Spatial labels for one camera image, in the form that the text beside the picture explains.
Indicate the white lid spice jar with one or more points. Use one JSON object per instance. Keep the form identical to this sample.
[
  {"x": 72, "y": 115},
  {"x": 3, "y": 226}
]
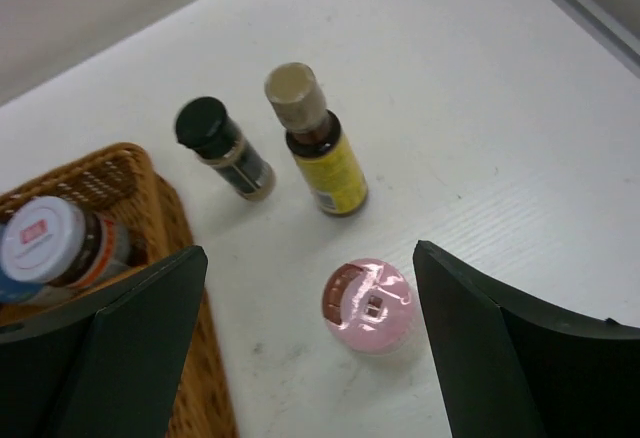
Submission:
[{"x": 51, "y": 241}]

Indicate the tall white pearl jar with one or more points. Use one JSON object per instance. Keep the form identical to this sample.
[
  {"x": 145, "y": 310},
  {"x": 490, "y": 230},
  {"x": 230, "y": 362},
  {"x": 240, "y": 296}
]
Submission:
[{"x": 15, "y": 295}]

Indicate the yellow label brown bottle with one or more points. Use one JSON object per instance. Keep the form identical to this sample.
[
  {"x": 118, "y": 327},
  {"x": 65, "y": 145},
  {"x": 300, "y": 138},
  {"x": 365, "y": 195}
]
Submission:
[{"x": 316, "y": 140}]

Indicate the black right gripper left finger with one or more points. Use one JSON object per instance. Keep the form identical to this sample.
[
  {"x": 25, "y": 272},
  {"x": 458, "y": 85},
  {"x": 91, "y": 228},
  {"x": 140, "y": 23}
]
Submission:
[{"x": 107, "y": 364}]

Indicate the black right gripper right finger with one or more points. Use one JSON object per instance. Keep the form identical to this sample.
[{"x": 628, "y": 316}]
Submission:
[{"x": 512, "y": 365}]

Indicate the dark pepper spice bottle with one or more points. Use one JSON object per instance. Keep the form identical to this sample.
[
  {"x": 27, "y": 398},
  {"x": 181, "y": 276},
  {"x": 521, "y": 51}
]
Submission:
[{"x": 204, "y": 126}]

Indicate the brown wicker divided basket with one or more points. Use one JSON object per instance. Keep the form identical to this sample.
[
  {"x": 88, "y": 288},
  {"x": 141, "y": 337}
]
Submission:
[{"x": 120, "y": 181}]

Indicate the pink lid spice shaker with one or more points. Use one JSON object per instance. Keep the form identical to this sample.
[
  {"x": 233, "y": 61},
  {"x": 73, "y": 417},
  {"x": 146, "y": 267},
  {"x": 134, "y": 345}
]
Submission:
[{"x": 369, "y": 306}]

